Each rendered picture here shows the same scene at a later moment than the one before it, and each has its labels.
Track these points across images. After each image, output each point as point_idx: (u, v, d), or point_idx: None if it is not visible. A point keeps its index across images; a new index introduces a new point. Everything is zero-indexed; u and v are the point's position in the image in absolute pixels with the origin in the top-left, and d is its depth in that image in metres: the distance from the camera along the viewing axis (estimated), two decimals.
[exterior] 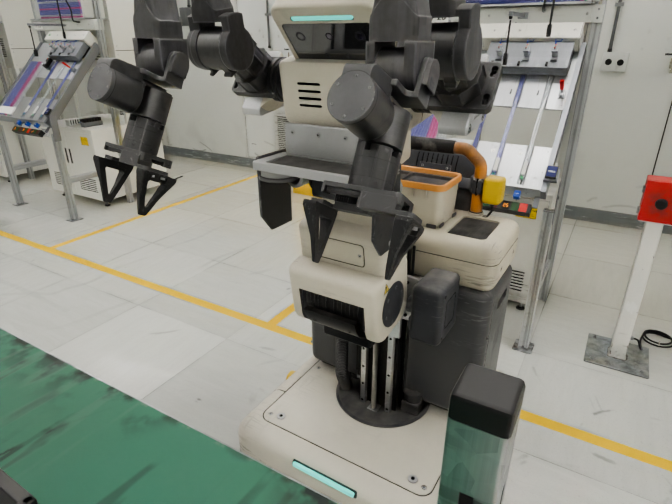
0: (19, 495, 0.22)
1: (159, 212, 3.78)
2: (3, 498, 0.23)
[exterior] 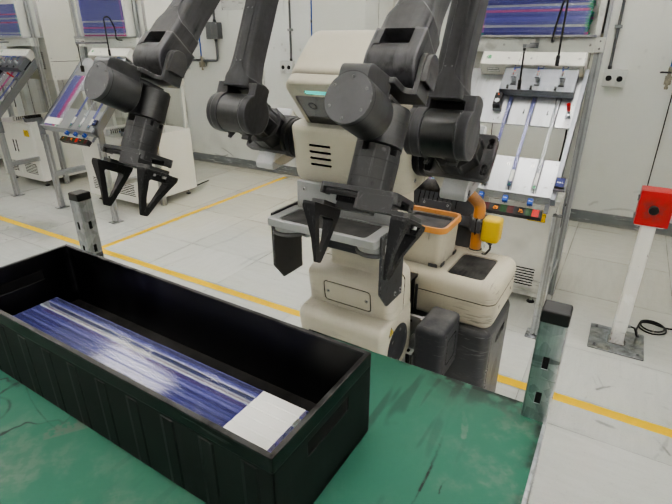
0: (363, 351, 0.52)
1: (193, 215, 4.08)
2: (351, 354, 0.53)
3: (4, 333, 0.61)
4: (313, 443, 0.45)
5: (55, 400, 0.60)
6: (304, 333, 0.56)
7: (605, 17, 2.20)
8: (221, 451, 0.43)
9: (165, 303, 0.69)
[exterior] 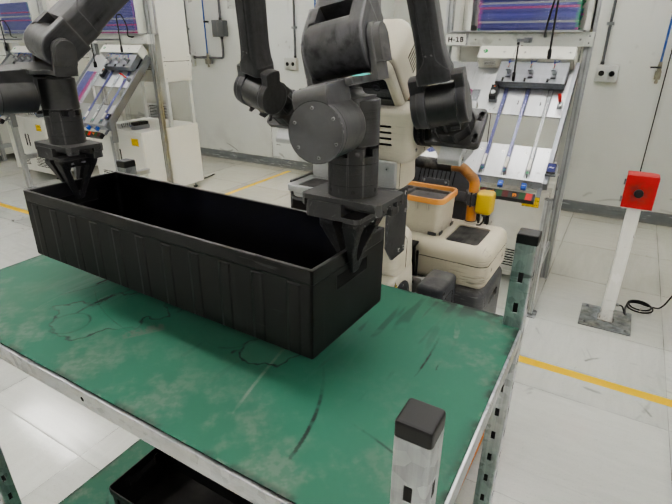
0: (378, 226, 0.65)
1: None
2: None
3: (75, 224, 0.73)
4: (340, 280, 0.57)
5: (118, 278, 0.72)
6: None
7: (594, 13, 2.35)
8: (270, 278, 0.55)
9: (206, 211, 0.81)
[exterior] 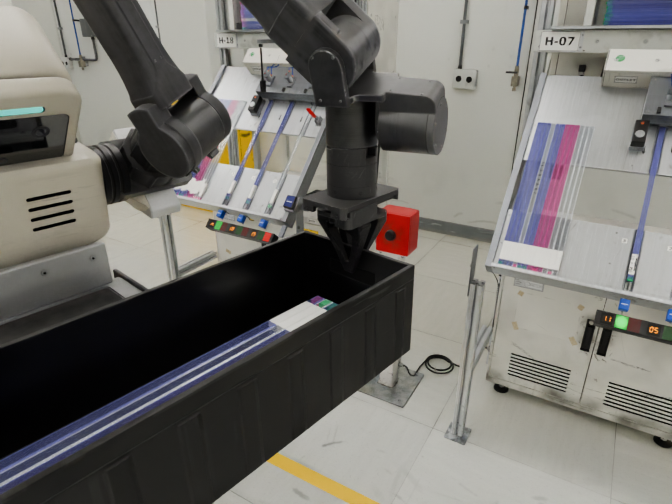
0: (302, 231, 0.63)
1: None
2: (296, 241, 0.62)
3: None
4: (373, 277, 0.58)
5: None
6: (257, 252, 0.57)
7: None
8: (382, 303, 0.50)
9: (41, 372, 0.42)
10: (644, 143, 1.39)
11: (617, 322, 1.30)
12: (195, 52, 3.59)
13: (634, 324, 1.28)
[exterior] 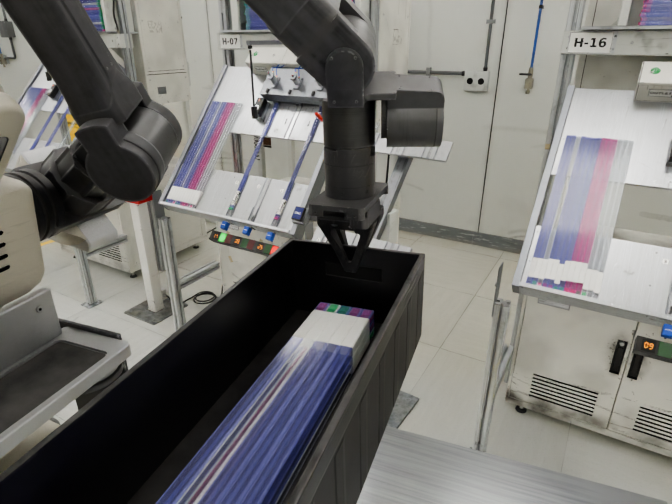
0: (290, 240, 0.60)
1: None
2: (287, 250, 0.59)
3: None
4: (376, 272, 0.59)
5: None
6: (262, 267, 0.54)
7: (113, 15, 2.45)
8: (413, 294, 0.51)
9: (98, 451, 0.34)
10: (258, 114, 1.95)
11: (220, 237, 1.86)
12: None
13: (228, 238, 1.84)
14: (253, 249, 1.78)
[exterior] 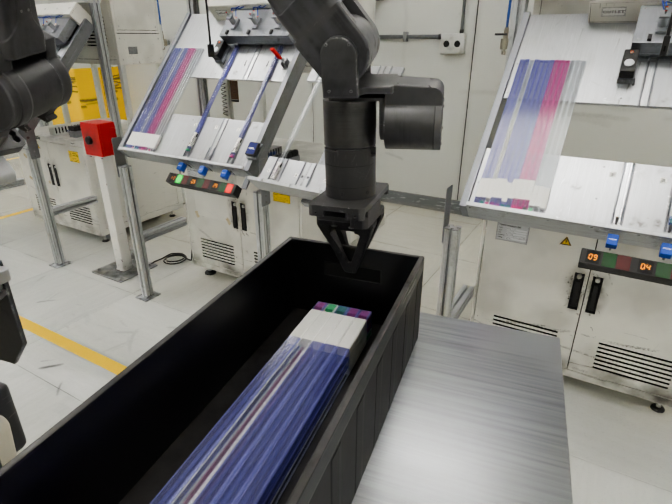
0: (289, 238, 0.60)
1: None
2: (286, 249, 0.59)
3: None
4: (375, 274, 0.59)
5: None
6: (261, 266, 0.54)
7: None
8: (412, 297, 0.51)
9: (94, 449, 0.34)
10: (217, 56, 1.92)
11: (176, 179, 1.83)
12: None
13: (184, 179, 1.81)
14: (208, 188, 1.75)
